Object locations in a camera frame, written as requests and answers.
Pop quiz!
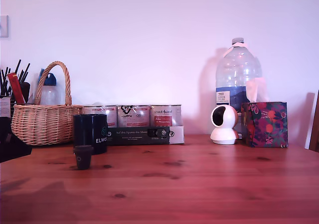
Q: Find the pale tissue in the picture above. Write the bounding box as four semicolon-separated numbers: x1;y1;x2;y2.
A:
246;77;270;103

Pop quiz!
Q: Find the wall switch plate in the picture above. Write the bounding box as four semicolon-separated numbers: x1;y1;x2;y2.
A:
0;15;9;38

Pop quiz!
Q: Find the silver tin with red square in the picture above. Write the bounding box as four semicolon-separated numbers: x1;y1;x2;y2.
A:
150;104;182;127

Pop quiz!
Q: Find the blue plastic handle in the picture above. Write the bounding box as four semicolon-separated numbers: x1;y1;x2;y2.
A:
37;68;46;85

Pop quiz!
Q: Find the wicker basket with handle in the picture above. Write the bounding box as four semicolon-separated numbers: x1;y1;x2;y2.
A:
11;61;84;146

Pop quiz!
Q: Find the silver tin with black print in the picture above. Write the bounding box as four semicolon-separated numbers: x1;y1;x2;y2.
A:
117;104;151;128

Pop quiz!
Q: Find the red slim pack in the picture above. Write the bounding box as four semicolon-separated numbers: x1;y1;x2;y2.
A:
6;72;25;104

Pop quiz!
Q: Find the thin black stick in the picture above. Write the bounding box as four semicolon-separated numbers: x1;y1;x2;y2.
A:
19;63;31;83
0;69;6;97
13;58;22;75

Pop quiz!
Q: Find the floral tissue box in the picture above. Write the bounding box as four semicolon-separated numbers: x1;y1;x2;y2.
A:
241;101;289;149

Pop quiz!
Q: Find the black printed coffee mug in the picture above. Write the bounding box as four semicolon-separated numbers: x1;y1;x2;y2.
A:
73;113;108;155

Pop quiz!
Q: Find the black and white carton tray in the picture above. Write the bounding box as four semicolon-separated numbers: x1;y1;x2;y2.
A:
106;125;185;146

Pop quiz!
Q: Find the black stick holder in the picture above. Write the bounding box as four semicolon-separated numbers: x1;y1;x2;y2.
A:
19;82;32;104

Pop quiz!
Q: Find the silver tin with red label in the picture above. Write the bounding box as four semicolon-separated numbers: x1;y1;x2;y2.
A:
82;105;117;128

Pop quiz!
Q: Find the small white round camera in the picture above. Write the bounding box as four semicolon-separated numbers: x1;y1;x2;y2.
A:
210;105;239;145

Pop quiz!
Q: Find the large clear water bottle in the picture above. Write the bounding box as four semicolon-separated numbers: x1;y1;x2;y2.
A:
215;37;264;135

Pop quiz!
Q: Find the dark coffee capsule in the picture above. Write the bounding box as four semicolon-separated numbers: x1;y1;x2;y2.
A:
73;145;94;171

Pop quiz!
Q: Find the clear bottle with blue cap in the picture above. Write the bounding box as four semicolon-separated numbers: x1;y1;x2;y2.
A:
39;73;62;106

